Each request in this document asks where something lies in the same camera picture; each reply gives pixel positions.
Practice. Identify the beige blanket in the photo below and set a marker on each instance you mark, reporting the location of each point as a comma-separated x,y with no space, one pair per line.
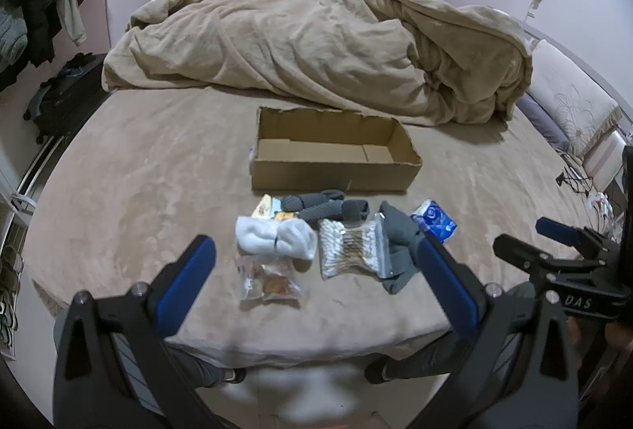
306,43

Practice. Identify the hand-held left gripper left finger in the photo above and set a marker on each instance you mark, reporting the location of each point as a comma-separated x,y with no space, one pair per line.
190,268

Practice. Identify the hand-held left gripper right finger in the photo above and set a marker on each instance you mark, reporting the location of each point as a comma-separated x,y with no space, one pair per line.
447,283

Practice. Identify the black luggage bag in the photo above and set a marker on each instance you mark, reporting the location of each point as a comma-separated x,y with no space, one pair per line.
69,97

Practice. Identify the white shoe rack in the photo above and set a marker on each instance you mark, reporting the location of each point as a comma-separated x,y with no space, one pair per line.
20,211

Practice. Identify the grey patterned socks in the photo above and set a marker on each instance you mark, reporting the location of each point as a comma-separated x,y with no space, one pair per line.
321,210

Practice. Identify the person's right hand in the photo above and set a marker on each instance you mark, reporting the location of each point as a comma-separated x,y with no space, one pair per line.
620,342

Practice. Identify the bed with beige sheet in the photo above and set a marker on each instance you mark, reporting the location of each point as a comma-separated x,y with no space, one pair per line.
148,191

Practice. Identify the person's left leg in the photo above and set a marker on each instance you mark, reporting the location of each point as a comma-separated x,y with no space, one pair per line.
198,367

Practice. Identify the grey knit sweater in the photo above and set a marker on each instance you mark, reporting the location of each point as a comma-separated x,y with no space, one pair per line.
11,40

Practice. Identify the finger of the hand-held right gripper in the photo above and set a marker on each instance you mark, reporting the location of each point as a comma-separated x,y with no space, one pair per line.
556,227
517,252

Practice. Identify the person's right leg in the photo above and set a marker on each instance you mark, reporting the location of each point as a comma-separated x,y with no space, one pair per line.
415,359

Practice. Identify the clear snack packet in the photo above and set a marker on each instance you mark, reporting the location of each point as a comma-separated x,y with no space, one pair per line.
269,283

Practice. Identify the blue tissue packet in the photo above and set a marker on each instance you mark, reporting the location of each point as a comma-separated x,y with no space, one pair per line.
435,219

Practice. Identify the cardboard box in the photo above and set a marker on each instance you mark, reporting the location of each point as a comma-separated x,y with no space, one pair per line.
306,171

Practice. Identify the grey pillow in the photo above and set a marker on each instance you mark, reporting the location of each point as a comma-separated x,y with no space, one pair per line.
544,120

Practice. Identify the white socks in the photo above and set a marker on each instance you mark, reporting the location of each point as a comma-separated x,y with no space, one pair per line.
274,236

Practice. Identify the yellow foil packet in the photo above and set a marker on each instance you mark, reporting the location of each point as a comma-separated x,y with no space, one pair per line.
264,207

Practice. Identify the person's leg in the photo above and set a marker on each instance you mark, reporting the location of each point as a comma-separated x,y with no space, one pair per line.
415,359
198,367

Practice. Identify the cotton swab bag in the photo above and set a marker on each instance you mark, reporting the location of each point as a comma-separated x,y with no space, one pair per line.
348,248

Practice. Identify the white embroidered pillow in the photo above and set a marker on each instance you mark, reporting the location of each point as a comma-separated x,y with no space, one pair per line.
573,97

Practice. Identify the dark grey cloth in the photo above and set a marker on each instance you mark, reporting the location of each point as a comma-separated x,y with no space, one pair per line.
401,241

